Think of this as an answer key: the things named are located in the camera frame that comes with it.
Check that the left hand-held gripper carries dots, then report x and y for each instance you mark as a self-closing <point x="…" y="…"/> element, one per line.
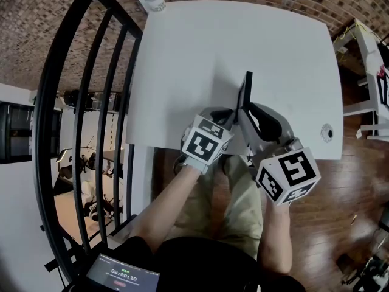
<point x="201" y="144"/>

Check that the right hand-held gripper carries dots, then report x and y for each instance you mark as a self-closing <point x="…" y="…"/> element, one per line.
<point x="287" y="175"/>

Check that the black picture frame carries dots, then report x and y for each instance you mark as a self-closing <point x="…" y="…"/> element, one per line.
<point x="245" y="96"/>

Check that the person's left forearm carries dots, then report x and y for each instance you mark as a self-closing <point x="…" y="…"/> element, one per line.
<point x="170" y="205"/>

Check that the person's right forearm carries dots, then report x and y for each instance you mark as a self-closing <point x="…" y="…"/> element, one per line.
<point x="275" y="239"/>

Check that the person's khaki trousers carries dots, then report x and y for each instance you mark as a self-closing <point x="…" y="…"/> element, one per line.
<point x="234" y="205"/>

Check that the white side desk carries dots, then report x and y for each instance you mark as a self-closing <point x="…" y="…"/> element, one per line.
<point x="369" y="59"/>

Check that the white paper cup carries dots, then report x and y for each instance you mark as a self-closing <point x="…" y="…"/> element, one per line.
<point x="155" y="1"/>

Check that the person's black shirt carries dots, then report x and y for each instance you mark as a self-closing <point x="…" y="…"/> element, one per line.
<point x="194" y="266"/>

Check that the black metal railing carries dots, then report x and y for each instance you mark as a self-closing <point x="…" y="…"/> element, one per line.
<point x="45" y="102"/>

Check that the black equipment on floor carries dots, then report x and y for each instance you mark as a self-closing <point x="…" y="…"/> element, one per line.
<point x="369" y="274"/>

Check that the black tablet with timer screen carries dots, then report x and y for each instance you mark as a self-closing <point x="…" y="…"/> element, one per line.
<point x="123" y="277"/>

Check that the dark framed window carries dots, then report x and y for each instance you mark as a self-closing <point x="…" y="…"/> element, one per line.
<point x="16" y="131"/>

